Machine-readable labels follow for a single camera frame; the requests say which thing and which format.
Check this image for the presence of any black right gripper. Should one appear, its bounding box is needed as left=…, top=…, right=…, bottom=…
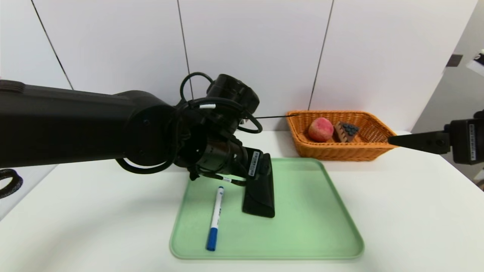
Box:
left=388, top=117, right=484, bottom=165

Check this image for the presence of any chocolate blueberry cake slice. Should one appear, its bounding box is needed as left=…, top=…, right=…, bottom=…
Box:
left=334, top=121, right=360, bottom=143

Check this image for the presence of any red peach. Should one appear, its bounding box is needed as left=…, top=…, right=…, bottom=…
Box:
left=308, top=117, right=335, bottom=143

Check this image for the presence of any black glasses case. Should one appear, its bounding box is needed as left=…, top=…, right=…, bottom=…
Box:
left=242, top=153, right=276, bottom=218

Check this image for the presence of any blue capped whiteboard marker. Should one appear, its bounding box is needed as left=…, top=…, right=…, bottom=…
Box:
left=206, top=186, right=225, bottom=252

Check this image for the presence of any orange wicker basket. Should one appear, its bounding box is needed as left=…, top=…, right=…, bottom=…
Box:
left=285, top=110, right=404, bottom=162

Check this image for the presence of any light green plastic tray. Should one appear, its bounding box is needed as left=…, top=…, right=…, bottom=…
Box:
left=169, top=158, right=365, bottom=260

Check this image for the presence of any thin black zip tie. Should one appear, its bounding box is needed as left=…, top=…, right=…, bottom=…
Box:
left=246, top=114, right=302, bottom=120

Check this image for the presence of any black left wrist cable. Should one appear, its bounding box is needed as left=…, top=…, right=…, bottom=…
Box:
left=115, top=72, right=263, bottom=176

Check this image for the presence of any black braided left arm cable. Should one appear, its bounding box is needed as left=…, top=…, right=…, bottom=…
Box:
left=0, top=169, right=23, bottom=199

